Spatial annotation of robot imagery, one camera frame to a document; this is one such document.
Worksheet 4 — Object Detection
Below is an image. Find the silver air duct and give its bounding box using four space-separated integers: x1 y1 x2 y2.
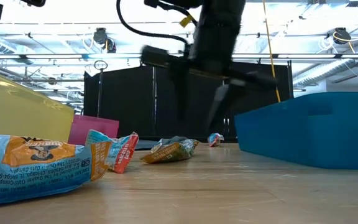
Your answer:
292 57 358 87

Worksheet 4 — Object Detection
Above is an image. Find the black partition screen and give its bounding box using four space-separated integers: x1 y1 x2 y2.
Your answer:
83 60 293 142

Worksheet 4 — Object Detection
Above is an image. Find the black ceiling cord reel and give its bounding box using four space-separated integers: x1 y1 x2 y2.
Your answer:
333 27 352 44
93 27 117 54

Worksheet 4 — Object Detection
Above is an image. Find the yellow hanging cable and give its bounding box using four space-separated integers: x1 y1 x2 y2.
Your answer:
262 0 282 103

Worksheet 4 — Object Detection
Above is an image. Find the yellow cable tag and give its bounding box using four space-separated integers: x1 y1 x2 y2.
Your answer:
179 14 194 28

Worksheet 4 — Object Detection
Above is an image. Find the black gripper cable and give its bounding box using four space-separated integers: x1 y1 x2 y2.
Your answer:
116 0 189 46

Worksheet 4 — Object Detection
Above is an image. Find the metal pole with ring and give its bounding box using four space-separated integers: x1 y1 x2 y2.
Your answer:
93 60 109 119

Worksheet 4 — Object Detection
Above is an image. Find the blue orange granola bar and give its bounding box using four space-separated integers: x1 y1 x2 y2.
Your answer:
0 132 114 208

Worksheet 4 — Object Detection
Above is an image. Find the blue plastic tray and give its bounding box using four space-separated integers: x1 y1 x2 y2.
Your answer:
234 91 358 170

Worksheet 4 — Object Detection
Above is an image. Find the yellow plastic tray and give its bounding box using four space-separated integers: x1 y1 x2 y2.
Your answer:
0 67 75 143

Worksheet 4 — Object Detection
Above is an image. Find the green granola bar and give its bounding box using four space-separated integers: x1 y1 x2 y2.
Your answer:
140 136 200 165

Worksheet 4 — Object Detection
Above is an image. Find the blue red granola bar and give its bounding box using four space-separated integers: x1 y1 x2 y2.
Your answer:
207 133 225 147
85 129 140 174

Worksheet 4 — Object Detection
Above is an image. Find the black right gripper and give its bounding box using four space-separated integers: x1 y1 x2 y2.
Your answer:
140 0 276 133

